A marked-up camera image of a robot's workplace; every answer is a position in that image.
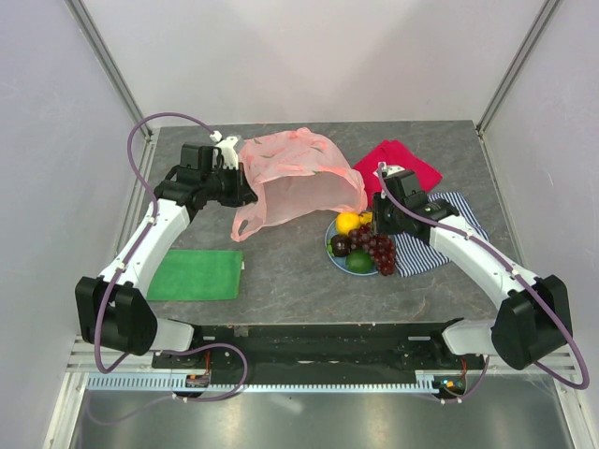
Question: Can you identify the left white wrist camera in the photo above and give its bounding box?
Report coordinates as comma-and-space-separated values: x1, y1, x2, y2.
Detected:
210, 131, 244, 169

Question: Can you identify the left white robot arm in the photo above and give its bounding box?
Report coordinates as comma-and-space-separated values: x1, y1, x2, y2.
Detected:
75, 136, 257, 368

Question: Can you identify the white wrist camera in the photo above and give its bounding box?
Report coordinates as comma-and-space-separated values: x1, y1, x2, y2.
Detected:
210, 131, 244, 169
373, 162, 405, 179

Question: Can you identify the purple grape bunch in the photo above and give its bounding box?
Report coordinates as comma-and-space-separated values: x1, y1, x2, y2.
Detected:
348, 225, 396, 276

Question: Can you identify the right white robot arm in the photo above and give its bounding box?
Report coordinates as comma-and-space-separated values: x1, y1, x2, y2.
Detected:
373, 163, 572, 370

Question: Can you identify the dark mangosteen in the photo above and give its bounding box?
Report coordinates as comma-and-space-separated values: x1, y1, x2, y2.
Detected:
327, 234, 352, 257

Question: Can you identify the green towel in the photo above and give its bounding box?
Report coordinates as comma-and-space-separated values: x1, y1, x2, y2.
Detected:
146, 250, 244, 302

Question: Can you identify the aluminium frame post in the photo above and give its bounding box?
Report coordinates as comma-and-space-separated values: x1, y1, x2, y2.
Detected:
65, 0, 144, 123
475, 0, 562, 138

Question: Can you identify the yellow lemon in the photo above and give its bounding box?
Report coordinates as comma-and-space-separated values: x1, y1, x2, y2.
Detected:
335, 212, 361, 236

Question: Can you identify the red folded t-shirt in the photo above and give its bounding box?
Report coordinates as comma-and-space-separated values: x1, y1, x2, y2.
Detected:
353, 140, 443, 195

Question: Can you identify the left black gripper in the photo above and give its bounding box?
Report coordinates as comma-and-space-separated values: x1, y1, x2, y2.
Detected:
202, 162, 258, 209

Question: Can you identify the blue white striped cloth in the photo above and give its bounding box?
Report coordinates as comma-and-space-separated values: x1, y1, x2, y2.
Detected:
392, 192, 489, 278

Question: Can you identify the light blue plate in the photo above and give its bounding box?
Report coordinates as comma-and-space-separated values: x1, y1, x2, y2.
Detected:
325, 218, 379, 276

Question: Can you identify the left aluminium frame post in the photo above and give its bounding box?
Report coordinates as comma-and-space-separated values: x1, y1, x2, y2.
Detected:
65, 0, 144, 123

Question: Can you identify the pink plastic bag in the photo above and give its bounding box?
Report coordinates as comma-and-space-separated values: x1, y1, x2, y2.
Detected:
231, 127, 368, 242

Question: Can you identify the white slotted cable duct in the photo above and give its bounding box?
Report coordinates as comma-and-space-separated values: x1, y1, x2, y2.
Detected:
85, 372, 461, 394

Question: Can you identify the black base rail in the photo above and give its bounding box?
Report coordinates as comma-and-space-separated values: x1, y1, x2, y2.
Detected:
152, 321, 488, 375

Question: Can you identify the green lime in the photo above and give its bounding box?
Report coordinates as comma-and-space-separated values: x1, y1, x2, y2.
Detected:
345, 249, 374, 274

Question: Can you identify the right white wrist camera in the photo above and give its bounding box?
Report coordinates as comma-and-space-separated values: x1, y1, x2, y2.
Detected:
373, 162, 405, 179

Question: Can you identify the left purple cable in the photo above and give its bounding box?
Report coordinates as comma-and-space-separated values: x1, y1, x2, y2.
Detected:
93, 110, 224, 375

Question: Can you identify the right aluminium frame post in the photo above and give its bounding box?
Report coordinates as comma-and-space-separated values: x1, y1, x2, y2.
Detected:
475, 0, 562, 138

